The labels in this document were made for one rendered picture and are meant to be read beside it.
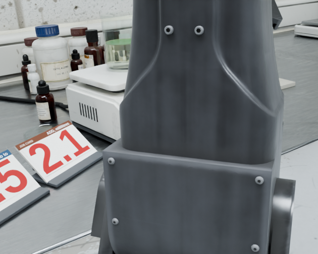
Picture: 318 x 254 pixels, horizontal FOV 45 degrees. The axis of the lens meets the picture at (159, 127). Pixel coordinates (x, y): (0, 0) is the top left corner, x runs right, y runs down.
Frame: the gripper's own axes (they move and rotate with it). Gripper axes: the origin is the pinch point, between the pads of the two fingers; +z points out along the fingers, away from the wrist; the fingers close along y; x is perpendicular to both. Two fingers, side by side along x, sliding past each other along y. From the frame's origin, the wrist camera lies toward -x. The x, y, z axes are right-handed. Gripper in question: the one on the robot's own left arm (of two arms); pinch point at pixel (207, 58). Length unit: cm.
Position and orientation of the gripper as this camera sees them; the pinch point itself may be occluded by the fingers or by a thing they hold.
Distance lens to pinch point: 50.6
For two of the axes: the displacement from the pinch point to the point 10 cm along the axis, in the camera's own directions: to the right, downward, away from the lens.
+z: -2.8, 6.8, 6.8
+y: -9.6, -2.0, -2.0
